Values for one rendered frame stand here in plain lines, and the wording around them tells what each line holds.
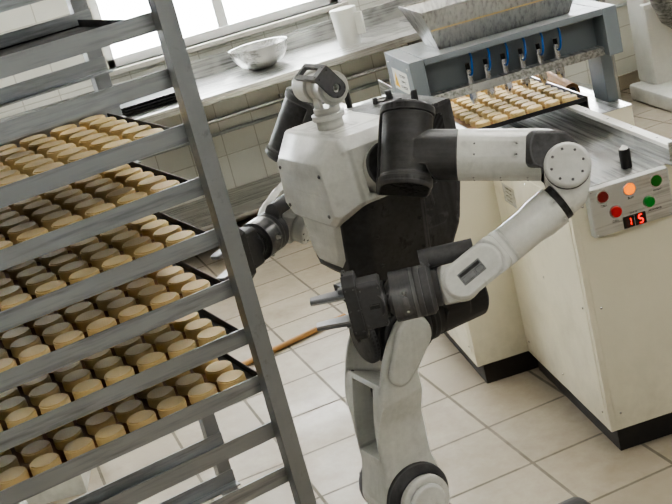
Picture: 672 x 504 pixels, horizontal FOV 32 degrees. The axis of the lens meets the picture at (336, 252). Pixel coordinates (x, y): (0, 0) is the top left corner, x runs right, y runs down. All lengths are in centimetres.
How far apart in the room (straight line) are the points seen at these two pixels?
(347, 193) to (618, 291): 146
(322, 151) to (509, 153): 35
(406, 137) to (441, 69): 190
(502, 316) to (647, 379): 72
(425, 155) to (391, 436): 64
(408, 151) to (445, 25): 188
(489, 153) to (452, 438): 201
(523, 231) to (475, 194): 196
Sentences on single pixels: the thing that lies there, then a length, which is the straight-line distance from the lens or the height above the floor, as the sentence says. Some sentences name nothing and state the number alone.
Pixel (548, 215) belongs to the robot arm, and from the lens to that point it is 198.
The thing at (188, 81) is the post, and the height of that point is 158.
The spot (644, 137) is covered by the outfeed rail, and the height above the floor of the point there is 90.
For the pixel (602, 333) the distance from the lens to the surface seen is 345.
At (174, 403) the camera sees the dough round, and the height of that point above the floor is 106.
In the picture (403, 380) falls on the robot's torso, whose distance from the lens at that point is 230.
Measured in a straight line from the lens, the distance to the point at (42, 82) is 224.
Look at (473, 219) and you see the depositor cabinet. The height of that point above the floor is 61.
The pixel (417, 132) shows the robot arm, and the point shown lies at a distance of 202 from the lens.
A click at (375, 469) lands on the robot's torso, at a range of 243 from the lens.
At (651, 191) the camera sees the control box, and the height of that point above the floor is 79.
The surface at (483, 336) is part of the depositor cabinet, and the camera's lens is 409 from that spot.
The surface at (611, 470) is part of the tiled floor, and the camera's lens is 357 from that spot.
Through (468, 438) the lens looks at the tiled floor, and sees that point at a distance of 388.
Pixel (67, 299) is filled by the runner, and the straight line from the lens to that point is 186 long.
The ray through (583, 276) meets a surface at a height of 59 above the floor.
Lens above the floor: 185
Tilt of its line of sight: 18 degrees down
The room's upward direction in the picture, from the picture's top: 15 degrees counter-clockwise
